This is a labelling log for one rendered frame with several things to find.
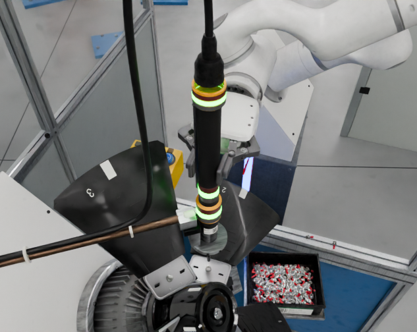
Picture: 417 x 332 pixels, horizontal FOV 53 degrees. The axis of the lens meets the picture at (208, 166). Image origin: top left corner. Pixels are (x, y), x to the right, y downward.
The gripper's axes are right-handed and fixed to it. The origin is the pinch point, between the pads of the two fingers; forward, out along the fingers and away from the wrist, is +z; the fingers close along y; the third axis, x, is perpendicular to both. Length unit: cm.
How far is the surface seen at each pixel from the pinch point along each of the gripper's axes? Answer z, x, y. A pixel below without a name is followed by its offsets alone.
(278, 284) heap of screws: -19, -68, -16
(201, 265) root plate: -0.9, -34.2, 1.8
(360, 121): -179, -137, -45
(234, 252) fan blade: -6.0, -34.2, -4.1
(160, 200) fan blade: -2.0, -15.6, 10.0
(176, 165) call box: -35, -46, 21
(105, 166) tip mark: -1.4, -8.8, 19.7
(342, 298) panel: -36, -98, -40
